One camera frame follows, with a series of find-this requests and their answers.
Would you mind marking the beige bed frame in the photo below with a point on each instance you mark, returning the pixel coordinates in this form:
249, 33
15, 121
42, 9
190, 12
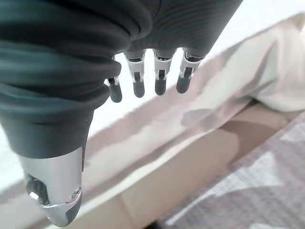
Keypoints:
181, 155

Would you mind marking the white bed sheet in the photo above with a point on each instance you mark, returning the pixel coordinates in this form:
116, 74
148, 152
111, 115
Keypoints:
214, 78

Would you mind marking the grey patterned rug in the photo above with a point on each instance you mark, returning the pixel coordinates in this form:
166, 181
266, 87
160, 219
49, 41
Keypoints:
250, 186

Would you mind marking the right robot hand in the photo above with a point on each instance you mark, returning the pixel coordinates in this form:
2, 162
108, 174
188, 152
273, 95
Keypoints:
71, 59

